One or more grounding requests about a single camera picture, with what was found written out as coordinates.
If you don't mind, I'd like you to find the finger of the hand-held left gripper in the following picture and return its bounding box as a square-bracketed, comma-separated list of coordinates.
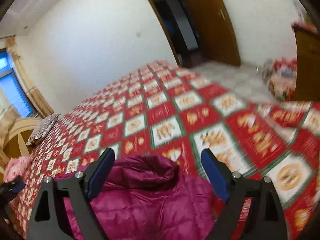
[0, 176, 26, 202]

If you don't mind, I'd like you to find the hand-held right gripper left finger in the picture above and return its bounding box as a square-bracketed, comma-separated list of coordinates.
[26, 148, 115, 240]

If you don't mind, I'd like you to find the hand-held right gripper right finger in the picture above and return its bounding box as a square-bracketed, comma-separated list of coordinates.
[201, 148, 288, 240]

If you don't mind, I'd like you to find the magenta puffer jacket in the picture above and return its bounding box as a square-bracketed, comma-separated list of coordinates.
[54, 154, 218, 240]

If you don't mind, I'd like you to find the clothes pile on floor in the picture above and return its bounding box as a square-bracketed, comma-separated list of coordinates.
[260, 57, 298, 98]

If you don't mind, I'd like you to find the pink folded blanket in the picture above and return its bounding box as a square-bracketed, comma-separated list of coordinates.
[4, 156, 33, 183]

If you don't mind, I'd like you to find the wooden bed headboard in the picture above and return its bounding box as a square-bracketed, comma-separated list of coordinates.
[0, 117, 42, 175]

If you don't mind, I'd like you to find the striped grey pillow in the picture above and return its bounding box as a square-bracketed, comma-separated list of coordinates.
[26, 114, 61, 145]

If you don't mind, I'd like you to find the red printed bedspread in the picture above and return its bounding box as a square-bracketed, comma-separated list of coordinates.
[7, 60, 320, 240]

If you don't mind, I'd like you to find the window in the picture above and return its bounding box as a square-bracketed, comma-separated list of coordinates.
[0, 49, 37, 118]

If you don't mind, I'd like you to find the narrow beige floral curtain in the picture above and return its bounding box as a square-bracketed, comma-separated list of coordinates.
[6, 36, 54, 117]

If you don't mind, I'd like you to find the brown wooden door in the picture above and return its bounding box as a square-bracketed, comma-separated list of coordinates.
[175, 0, 241, 67]

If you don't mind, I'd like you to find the brown wooden desk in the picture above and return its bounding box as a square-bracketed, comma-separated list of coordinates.
[294, 22, 320, 102]

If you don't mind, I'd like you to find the pink flat box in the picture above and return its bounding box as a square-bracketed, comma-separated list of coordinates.
[292, 21, 318, 34]

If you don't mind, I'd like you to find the brown door frame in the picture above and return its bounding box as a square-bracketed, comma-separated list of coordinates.
[139, 0, 190, 68]

